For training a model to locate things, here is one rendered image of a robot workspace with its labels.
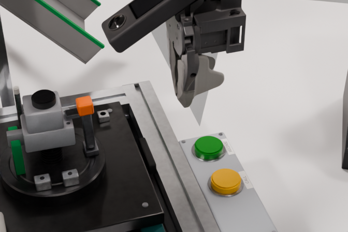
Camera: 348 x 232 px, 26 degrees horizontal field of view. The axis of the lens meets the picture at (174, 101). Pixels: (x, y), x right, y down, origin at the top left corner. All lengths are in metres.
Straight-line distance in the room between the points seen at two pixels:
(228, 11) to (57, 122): 0.25
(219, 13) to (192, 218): 0.26
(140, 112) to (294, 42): 0.45
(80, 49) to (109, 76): 0.21
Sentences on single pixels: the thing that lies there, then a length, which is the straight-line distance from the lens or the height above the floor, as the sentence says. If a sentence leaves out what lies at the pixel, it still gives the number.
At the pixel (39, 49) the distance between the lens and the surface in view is 1.46.
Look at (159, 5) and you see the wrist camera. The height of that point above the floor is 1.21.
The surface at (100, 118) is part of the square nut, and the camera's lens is 1.09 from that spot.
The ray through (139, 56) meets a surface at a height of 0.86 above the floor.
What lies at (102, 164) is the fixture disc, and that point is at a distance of 1.00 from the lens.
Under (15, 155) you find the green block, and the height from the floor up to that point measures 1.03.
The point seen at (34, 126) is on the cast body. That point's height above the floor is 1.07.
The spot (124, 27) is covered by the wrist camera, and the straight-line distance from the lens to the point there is 0.89.
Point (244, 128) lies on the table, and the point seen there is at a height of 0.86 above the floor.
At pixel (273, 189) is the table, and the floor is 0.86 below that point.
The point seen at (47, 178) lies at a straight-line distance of 0.97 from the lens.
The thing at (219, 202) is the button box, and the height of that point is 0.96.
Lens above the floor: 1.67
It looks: 38 degrees down
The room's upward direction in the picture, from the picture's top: straight up
